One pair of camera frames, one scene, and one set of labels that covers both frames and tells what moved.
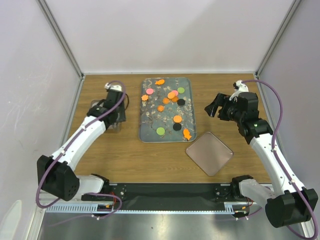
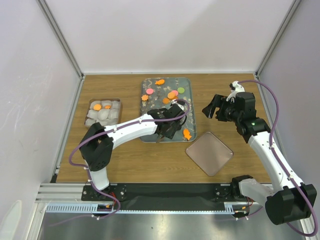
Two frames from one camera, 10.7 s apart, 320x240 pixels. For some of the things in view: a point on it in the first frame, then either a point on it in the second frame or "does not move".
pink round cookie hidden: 176,92 does not move
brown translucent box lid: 210,153 does not move
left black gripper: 122,117 -> 169,134
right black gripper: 211,109 does not move
